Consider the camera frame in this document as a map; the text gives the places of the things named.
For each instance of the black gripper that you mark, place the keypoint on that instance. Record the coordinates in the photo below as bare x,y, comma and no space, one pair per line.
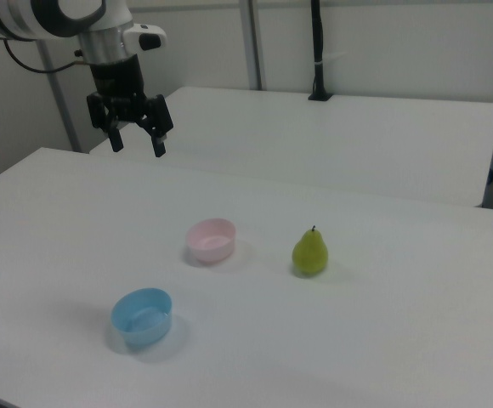
117,83

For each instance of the white background table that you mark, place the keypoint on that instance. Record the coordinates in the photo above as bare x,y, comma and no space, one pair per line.
314,140

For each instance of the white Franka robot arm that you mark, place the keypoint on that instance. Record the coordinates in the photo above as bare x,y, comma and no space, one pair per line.
38,17

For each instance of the green pear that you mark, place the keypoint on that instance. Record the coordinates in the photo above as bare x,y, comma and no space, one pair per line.
310,254

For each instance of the grey wide wall post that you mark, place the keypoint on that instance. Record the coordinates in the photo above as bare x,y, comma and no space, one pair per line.
253,42

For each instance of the black clamped camera pole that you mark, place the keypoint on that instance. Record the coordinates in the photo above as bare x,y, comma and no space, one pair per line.
319,51

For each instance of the blue plastic bowl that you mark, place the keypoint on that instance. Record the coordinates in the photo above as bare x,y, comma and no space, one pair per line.
141,316

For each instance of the grey slanted wall post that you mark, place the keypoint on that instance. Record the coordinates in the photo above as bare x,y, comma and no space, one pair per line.
59,102

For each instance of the pink plastic bowl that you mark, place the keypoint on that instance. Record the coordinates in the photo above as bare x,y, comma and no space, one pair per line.
211,244

